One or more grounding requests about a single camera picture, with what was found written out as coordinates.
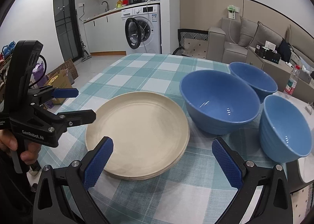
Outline grey sofa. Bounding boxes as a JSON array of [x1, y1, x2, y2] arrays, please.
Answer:
[[206, 18, 313, 70]]

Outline plastic water bottle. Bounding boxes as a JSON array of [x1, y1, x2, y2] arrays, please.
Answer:
[[284, 65, 300, 99]]

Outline cardboard box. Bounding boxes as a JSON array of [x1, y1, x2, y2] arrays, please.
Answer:
[[46, 69, 75, 106]]

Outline white kitchen counter cabinets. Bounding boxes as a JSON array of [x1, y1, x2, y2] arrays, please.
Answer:
[[84, 11, 127, 55]]

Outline left hand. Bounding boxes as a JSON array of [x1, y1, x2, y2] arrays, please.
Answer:
[[0, 129, 42, 166]]

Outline yellow oil bottle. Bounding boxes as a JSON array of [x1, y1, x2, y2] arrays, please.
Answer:
[[116, 0, 122, 8]]

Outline white washing machine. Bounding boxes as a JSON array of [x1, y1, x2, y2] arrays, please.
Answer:
[[121, 3, 161, 55]]

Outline grey side cabinet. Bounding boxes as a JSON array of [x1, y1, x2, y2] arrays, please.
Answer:
[[246, 47, 314, 103]]

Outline grey cushion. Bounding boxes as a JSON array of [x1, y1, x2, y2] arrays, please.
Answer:
[[238, 17, 258, 48], [249, 21, 283, 48]]

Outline black patterned folded mat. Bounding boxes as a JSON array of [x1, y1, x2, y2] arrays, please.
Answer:
[[172, 29, 209, 59]]

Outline dark glass door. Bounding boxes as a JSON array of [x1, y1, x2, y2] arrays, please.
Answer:
[[53, 0, 82, 61]]

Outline black cable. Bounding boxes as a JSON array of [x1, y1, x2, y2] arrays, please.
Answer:
[[29, 54, 48, 89]]

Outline white wall charger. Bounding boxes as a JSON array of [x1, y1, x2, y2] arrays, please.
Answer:
[[227, 5, 240, 20]]

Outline light blue ribbed bowl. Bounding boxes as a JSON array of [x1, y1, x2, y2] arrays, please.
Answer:
[[259, 95, 311, 163]]

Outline large blue bowl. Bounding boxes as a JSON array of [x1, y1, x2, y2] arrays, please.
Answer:
[[179, 70, 260, 135]]

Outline black box on cabinet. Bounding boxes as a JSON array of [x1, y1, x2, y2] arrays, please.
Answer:
[[255, 44, 281, 64]]

